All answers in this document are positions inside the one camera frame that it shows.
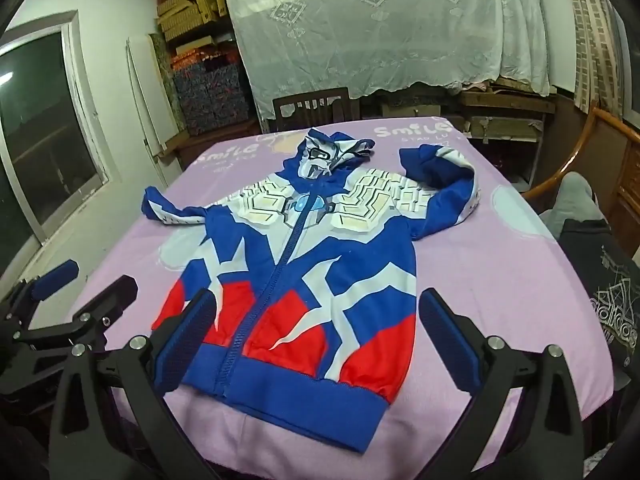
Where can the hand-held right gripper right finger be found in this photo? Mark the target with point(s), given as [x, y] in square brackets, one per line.
[450, 340]

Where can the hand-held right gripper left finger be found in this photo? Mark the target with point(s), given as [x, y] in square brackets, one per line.
[185, 340]

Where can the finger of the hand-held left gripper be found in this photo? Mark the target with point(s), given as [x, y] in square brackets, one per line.
[112, 300]
[55, 276]

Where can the blue red white zip hoodie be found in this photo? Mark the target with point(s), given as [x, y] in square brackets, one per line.
[310, 270]

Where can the pink printed blanket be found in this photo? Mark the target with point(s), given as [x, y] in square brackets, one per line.
[500, 270]

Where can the white framed window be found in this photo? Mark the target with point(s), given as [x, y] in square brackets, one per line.
[30, 125]

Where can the person's black printed jacket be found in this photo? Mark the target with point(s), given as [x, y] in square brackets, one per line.
[610, 270]

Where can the person's grey trouser leg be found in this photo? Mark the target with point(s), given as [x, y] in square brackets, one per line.
[575, 200]

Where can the white board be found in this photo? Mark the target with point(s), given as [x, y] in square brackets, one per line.
[142, 100]

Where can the wooden cabinet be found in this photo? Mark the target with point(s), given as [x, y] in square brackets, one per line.
[627, 180]

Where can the wooden shelf with planks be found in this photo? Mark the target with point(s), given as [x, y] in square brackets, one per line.
[500, 105]

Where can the orange patterned box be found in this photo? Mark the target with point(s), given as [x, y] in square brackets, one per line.
[200, 60]

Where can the dark wooden chair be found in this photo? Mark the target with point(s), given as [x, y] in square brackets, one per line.
[345, 105]

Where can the rattan chair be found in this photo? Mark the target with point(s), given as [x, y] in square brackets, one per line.
[595, 120]

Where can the stack of cardboard boxes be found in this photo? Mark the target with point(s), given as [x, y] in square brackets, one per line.
[190, 10]

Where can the white lace cloth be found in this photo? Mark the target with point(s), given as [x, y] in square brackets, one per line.
[375, 25]

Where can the checked curtain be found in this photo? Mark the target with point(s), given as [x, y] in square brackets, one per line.
[595, 35]

